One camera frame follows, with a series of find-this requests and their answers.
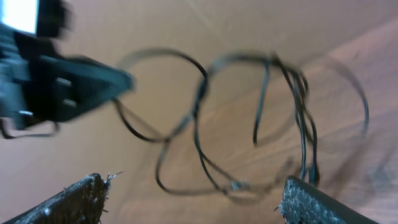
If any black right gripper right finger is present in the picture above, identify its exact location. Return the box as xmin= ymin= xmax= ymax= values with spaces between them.
xmin=277 ymin=175 xmax=377 ymax=224

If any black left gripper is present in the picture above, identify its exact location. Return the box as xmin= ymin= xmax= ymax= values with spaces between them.
xmin=1 ymin=30 xmax=135 ymax=129

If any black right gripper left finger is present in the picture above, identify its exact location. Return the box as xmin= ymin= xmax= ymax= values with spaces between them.
xmin=4 ymin=173 xmax=117 ymax=224

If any thick black USB cable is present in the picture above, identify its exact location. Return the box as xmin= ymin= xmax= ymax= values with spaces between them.
xmin=198 ymin=51 xmax=371 ymax=187

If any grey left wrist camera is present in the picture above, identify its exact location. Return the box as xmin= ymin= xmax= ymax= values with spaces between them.
xmin=1 ymin=0 xmax=70 ymax=38

